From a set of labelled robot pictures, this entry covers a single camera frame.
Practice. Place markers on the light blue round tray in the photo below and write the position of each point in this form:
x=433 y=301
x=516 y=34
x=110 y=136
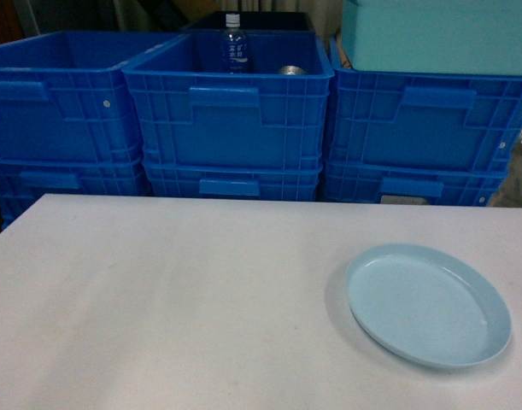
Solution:
x=427 y=307

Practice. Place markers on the blue crate bottom middle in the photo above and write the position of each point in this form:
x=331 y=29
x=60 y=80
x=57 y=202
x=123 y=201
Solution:
x=233 y=183

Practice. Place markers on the blue crate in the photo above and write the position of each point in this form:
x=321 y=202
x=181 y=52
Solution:
x=194 y=113
x=22 y=183
x=461 y=123
x=347 y=182
x=63 y=96
x=233 y=183

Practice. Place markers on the blue crate top middle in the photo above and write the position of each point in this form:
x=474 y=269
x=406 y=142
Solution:
x=194 y=113

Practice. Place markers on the metal can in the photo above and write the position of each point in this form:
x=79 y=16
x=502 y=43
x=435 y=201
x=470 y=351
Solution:
x=292 y=70

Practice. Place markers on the blue crate top right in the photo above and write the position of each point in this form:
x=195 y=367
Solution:
x=461 y=123

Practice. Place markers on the clear water bottle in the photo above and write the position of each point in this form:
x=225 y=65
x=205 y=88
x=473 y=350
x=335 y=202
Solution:
x=234 y=46

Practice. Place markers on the blue crate bottom right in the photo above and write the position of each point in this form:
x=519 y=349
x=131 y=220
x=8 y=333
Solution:
x=347 y=182

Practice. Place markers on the blue crate top left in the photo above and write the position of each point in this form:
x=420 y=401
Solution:
x=63 y=96

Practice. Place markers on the blue crate bottom left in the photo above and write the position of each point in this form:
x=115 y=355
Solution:
x=22 y=183

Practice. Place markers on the teal foam box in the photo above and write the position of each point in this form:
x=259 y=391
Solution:
x=449 y=37

